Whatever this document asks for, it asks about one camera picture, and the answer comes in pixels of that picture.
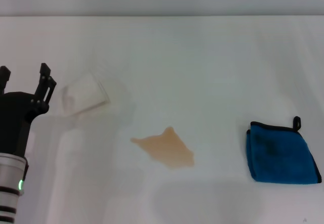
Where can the blue rag with black trim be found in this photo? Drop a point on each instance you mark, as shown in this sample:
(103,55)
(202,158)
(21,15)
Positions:
(279,155)

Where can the brown water stain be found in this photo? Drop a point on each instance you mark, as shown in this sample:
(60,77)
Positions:
(168,149)

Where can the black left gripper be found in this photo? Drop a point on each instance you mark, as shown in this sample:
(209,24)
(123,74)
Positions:
(15,112)

